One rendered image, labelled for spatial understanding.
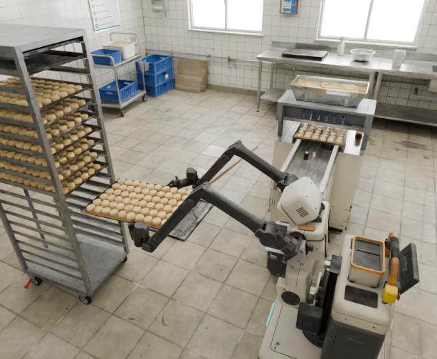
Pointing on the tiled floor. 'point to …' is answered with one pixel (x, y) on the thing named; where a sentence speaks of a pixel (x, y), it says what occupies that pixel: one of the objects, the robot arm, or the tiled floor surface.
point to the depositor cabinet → (337, 193)
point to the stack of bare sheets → (181, 231)
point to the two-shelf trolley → (117, 77)
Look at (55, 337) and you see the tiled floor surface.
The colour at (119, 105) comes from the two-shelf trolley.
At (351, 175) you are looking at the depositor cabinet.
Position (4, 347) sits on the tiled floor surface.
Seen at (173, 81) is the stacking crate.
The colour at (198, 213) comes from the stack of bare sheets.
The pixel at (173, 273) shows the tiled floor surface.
